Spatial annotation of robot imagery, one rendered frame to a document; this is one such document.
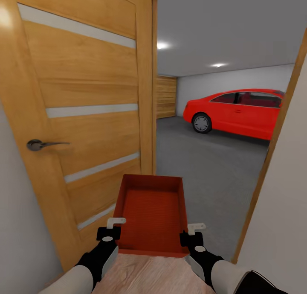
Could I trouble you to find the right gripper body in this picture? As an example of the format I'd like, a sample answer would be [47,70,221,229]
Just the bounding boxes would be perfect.
[180,231,203,247]

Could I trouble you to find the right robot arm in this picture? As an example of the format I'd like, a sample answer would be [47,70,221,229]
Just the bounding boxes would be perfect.
[180,223,289,294]

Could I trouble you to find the storage box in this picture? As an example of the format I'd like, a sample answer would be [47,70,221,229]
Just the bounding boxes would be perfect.
[113,174,190,258]

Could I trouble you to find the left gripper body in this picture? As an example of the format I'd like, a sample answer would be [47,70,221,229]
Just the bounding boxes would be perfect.
[96,226,121,241]

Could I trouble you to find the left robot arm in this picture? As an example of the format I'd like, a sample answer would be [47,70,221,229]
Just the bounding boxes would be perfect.
[37,218,126,294]

